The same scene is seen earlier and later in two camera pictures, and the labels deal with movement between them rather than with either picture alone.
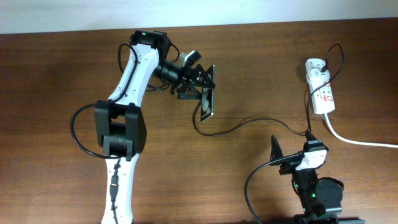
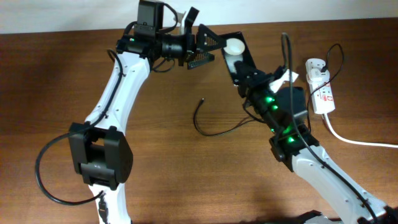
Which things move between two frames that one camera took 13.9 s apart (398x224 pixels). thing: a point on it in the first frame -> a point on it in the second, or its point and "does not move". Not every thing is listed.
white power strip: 322,94 does not move
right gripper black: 290,165 -> 247,87
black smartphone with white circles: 207,96 -> 237,50
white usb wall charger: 316,76 does not move
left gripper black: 193,78 -> 201,48
